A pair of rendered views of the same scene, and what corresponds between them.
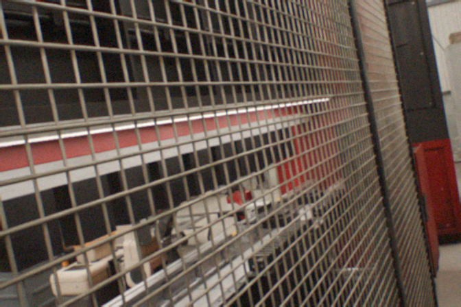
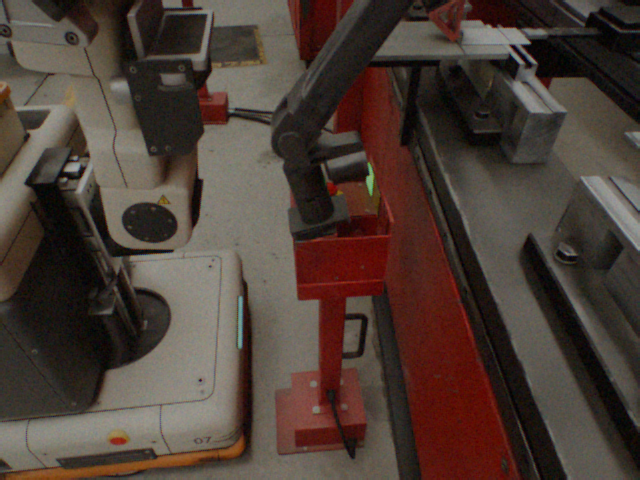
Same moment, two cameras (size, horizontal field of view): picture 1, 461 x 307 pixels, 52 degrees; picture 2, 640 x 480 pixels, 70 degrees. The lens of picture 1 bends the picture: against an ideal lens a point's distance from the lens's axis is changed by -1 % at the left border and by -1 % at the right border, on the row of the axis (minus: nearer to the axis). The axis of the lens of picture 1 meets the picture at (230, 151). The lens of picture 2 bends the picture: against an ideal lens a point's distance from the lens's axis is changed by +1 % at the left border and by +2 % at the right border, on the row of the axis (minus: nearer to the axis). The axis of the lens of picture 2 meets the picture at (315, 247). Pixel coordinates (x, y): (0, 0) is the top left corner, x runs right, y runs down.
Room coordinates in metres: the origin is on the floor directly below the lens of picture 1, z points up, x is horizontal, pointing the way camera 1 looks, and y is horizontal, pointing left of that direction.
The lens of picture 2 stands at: (1.72, 0.64, 1.30)
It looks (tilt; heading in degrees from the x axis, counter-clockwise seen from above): 43 degrees down; 331
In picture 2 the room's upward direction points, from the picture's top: straight up
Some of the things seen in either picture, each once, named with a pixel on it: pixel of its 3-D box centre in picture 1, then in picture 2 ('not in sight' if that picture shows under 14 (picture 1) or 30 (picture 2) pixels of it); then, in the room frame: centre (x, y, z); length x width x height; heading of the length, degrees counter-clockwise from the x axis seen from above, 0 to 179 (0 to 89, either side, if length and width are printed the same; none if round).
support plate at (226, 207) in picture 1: (237, 207); (424, 39); (2.42, 0.02, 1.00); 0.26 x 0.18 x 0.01; 63
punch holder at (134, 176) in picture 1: (127, 194); not in sight; (1.49, 0.34, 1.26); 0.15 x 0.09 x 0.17; 153
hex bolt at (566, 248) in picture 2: not in sight; (567, 252); (1.93, 0.17, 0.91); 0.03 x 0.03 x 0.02
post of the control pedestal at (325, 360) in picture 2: not in sight; (330, 340); (2.27, 0.30, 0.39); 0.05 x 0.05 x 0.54; 67
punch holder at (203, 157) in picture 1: (193, 172); not in sight; (1.84, 0.15, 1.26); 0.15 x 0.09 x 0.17; 153
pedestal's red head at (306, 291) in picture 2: not in sight; (334, 227); (2.27, 0.30, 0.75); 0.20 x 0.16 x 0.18; 157
